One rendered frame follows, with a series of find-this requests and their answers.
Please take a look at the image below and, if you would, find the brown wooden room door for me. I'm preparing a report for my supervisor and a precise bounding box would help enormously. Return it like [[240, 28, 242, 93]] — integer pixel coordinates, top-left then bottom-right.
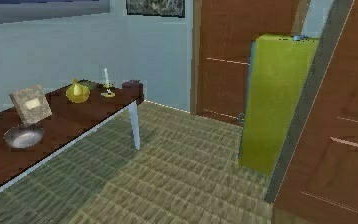
[[190, 0, 312, 127]]

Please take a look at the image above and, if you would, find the white candle on brass holder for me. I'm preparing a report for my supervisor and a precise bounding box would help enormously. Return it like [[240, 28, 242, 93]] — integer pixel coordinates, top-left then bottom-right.
[[100, 67, 117, 99]]

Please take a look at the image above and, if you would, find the green fridge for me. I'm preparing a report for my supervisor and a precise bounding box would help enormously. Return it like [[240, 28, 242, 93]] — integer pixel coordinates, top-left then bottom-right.
[[237, 33, 321, 177]]

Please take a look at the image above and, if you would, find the yellow onion-shaped vase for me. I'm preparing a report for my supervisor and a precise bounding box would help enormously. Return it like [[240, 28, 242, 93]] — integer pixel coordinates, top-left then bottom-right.
[[65, 78, 91, 104]]

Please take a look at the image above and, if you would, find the dark brown wooden table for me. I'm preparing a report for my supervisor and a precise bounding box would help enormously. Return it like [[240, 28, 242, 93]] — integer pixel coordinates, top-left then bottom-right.
[[0, 79, 145, 202]]

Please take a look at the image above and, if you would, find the grey framed book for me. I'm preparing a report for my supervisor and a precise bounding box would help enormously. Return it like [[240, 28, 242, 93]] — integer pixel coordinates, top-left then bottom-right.
[[8, 83, 53, 127]]

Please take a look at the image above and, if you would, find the dark framed wall picture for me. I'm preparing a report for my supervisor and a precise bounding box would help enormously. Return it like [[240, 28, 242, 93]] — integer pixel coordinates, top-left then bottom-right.
[[125, 0, 187, 19]]

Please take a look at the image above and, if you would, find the blue grey framed wall picture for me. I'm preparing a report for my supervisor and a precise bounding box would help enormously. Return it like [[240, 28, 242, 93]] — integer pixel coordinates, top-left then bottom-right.
[[0, 0, 111, 26]]

